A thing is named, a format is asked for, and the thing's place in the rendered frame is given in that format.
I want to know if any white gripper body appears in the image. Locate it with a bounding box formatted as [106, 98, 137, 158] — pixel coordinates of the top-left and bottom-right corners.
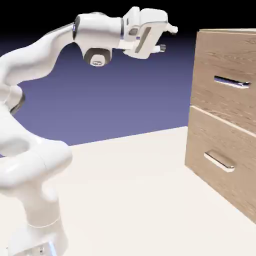
[122, 7, 169, 60]

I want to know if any light wood cabinet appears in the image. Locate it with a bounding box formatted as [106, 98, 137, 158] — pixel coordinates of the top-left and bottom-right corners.
[184, 28, 256, 225]

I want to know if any light wood drawer front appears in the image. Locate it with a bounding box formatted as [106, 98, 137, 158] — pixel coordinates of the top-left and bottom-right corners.
[184, 105, 256, 224]
[189, 31, 256, 135]

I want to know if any shiny metal drawer handle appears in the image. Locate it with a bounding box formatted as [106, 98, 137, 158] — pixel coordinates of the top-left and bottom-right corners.
[203, 149, 236, 173]
[213, 75, 252, 89]

